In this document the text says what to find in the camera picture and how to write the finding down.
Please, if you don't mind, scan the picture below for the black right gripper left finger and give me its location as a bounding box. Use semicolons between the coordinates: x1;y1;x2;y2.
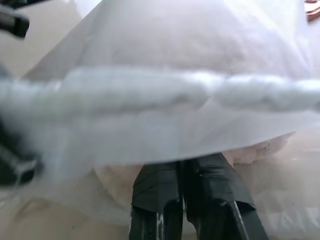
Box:
129;159;185;240

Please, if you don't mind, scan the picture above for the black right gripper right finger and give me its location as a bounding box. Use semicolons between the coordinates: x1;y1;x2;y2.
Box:
183;152;270;240

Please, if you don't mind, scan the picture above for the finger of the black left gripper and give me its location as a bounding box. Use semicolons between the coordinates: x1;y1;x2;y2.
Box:
0;119;44;188
0;3;31;40

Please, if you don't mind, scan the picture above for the translucent white drawstring bag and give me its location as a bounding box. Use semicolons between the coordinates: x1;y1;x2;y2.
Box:
0;0;320;240

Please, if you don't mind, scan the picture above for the reddish brown object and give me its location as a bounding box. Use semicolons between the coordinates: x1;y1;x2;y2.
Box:
303;0;320;23

